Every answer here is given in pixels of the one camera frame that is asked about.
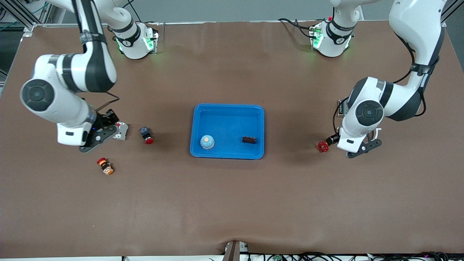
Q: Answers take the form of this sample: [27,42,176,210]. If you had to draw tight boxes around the white circuit breaker red switches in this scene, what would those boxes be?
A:
[113,122,129,141]

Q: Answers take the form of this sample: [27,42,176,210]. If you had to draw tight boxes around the red mushroom button black body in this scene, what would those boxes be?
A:
[140,127,154,145]

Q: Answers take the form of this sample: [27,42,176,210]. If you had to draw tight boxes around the red orange striped push button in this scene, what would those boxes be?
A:
[97,157,114,175]

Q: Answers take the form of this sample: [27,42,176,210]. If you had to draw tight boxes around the blue plastic tray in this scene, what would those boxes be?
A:
[190,104,265,160]

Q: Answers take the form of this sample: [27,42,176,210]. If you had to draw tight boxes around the black camera cable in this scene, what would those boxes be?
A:
[72,0,121,113]
[333,33,427,140]

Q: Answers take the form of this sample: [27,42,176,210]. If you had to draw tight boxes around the black cable bundle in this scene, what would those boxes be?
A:
[250,251,464,261]

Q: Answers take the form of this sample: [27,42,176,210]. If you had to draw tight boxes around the black base cable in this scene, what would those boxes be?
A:
[278,17,314,38]

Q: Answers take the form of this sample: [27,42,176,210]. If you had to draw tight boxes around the aluminium frame profile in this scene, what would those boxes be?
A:
[0,0,49,31]
[444,0,464,25]

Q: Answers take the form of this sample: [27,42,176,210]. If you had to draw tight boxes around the metal clamp bracket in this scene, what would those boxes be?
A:
[224,240,249,261]

